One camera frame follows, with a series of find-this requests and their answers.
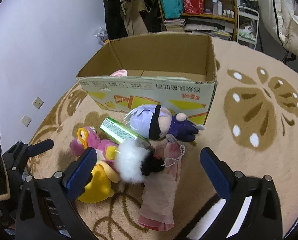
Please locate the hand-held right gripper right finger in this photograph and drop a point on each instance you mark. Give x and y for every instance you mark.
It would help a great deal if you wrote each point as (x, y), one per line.
(214, 173)

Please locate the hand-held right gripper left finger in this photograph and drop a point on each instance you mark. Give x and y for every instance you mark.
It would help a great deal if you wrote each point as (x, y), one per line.
(82, 170)

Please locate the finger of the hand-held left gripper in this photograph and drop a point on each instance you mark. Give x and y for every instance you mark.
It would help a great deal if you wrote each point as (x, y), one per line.
(40, 147)
(15, 177)

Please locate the yellow plush toy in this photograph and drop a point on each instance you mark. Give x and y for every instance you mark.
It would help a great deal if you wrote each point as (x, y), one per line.
(99, 188)

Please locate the white black fluffy plush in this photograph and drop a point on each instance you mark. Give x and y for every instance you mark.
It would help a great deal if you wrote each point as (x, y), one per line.
(129, 163)

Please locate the blindfolded purple plush doll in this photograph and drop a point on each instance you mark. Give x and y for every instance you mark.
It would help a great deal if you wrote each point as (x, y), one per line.
(142, 122)

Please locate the printed cardboard box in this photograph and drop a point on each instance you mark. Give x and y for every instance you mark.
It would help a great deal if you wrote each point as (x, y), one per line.
(149, 97)

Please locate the beige butterfly blanket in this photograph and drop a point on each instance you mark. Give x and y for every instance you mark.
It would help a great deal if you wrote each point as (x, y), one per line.
(241, 155)

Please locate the green shiny packet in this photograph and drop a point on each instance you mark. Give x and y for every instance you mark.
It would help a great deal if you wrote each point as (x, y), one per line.
(116, 130)

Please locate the doll with pink dress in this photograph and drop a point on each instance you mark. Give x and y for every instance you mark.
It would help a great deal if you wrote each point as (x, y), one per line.
(159, 200)

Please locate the pink white plush toy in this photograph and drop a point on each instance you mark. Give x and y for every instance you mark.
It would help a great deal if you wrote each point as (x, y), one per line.
(119, 73)

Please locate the clear plastic bag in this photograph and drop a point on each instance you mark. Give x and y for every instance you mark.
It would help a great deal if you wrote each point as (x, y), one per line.
(101, 35)

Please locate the stack of papers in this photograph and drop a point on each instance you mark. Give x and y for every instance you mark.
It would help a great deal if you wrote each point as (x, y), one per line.
(209, 30)

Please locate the black hanging pants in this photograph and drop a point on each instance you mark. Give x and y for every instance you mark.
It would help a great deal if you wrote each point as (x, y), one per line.
(114, 20)

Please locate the stack of books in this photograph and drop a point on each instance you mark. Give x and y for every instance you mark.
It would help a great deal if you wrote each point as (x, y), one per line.
(174, 24)

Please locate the white metal cart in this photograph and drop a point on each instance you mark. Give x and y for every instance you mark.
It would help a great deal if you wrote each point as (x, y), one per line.
(248, 17)

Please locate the beige hanging pants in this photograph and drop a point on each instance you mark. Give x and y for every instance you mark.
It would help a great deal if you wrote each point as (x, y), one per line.
(134, 17)

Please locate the short white bottle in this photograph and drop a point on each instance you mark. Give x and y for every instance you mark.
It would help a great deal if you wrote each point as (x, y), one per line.
(220, 8)

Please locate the tall white bottle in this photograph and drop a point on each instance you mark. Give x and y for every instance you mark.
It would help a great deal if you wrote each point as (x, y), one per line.
(215, 6)

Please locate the wooden shelf unit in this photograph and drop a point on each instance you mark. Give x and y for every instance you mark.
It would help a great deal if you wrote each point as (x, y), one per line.
(233, 5)

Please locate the red patterned bag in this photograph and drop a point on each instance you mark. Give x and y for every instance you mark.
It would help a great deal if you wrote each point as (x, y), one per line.
(192, 2)

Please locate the teal bag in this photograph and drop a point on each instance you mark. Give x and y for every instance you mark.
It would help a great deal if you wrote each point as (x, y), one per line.
(171, 3)

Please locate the white padded quilt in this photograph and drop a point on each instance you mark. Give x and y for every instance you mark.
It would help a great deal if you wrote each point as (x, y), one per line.
(286, 12)

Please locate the white wall socket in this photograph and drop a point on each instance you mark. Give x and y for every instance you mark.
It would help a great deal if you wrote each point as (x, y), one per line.
(26, 121)
(37, 102)

